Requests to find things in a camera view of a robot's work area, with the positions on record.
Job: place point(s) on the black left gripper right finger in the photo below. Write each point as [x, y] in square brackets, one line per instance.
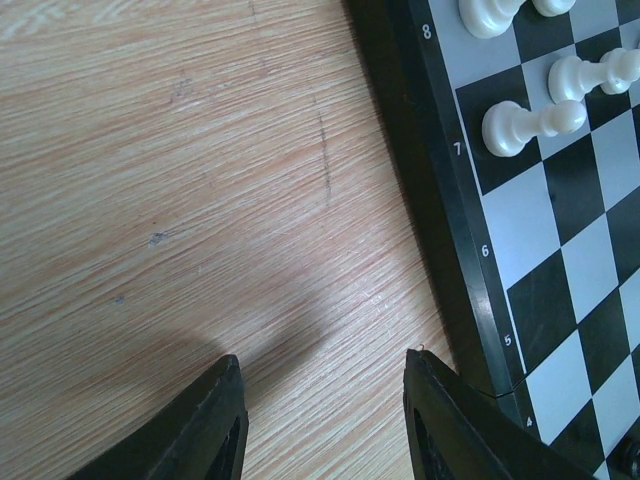
[456, 432]

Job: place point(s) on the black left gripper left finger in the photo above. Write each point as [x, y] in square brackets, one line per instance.
[200, 434]

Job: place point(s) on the black and grey chessboard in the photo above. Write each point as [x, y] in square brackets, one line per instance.
[531, 253]

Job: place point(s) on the black chess piece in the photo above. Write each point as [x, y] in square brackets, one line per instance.
[625, 458]

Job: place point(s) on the white chess pawn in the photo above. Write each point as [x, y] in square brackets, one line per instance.
[571, 78]
[508, 127]

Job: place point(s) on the white chess piece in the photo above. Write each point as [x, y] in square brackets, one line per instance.
[553, 8]
[487, 19]

